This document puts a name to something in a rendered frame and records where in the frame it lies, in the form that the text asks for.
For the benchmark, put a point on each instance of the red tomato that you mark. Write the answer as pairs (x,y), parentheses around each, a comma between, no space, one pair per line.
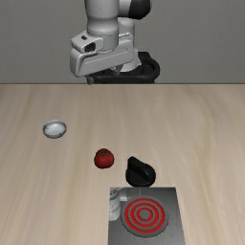
(104,158)

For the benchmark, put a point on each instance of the white bowl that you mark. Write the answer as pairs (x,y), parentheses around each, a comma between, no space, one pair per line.
(54,129)

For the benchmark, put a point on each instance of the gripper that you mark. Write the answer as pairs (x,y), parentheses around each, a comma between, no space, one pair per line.
(99,59)

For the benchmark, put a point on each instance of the stove plate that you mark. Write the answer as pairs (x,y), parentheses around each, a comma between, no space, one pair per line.
(145,204)

